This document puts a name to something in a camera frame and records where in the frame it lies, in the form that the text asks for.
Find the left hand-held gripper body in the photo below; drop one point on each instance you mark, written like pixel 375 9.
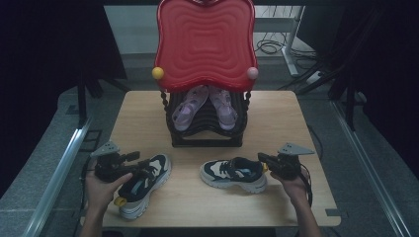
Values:
pixel 108 164

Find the white metal stand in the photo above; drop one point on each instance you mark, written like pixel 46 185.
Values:
pixel 291 49

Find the black metal stand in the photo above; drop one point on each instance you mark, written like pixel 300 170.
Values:
pixel 81 98
pixel 350 105

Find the purple sandal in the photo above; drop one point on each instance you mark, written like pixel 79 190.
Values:
pixel 189 108
pixel 225 108

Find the aluminium rail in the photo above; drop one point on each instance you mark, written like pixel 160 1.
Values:
pixel 365 164
pixel 56 177

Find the navy and white sneaker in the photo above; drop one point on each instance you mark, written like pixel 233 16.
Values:
pixel 230 174
pixel 145 187

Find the person's right hand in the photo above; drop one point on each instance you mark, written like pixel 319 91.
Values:
pixel 296 189

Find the white power strip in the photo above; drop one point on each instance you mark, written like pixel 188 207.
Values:
pixel 313 77

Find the person's left hand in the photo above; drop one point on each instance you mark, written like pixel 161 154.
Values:
pixel 99 194

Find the dark curtain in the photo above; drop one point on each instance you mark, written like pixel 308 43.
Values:
pixel 39 65
pixel 388 65

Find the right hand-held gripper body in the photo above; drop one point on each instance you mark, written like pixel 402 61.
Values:
pixel 286 166

